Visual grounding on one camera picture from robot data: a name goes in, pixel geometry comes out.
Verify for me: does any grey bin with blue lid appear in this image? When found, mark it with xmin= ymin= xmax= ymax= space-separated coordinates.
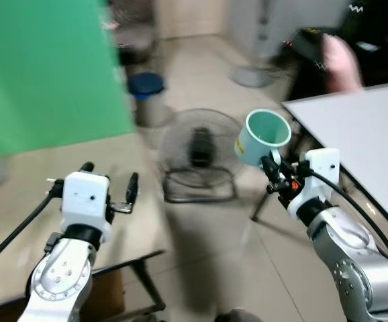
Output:
xmin=126 ymin=71 xmax=167 ymax=129

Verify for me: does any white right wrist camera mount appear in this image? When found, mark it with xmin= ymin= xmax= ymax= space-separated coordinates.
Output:
xmin=303 ymin=148 xmax=342 ymax=203

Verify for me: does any person's black clothed torso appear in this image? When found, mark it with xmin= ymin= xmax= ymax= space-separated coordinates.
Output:
xmin=285 ymin=0 xmax=388 ymax=103

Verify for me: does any green screen panel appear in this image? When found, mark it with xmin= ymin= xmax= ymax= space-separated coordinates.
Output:
xmin=0 ymin=0 xmax=138 ymax=159

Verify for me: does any teal plastic cup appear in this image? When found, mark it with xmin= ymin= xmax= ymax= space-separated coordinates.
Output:
xmin=234 ymin=109 xmax=293 ymax=168

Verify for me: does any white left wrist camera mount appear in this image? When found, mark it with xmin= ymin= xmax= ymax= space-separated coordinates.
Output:
xmin=60 ymin=171 xmax=111 ymax=233

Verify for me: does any white table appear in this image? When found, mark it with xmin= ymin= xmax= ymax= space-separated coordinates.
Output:
xmin=251 ymin=81 xmax=388 ymax=244

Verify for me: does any grey round stand base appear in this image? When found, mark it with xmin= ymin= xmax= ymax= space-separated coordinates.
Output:
xmin=230 ymin=63 xmax=276 ymax=89

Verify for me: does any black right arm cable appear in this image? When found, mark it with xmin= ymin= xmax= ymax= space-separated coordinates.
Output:
xmin=307 ymin=170 xmax=388 ymax=286

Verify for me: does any black floor fan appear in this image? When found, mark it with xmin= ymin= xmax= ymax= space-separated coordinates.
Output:
xmin=154 ymin=107 xmax=243 ymax=204

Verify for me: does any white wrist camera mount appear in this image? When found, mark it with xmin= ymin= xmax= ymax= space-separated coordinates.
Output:
xmin=60 ymin=171 xmax=111 ymax=233
xmin=303 ymin=148 xmax=342 ymax=203

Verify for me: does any grey cabinet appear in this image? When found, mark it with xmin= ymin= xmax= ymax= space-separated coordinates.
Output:
xmin=226 ymin=0 xmax=356 ymax=62

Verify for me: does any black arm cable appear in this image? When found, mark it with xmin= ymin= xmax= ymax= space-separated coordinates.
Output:
xmin=0 ymin=177 xmax=65 ymax=278
xmin=307 ymin=170 xmax=388 ymax=286

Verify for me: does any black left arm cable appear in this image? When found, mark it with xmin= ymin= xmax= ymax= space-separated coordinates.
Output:
xmin=0 ymin=177 xmax=65 ymax=278

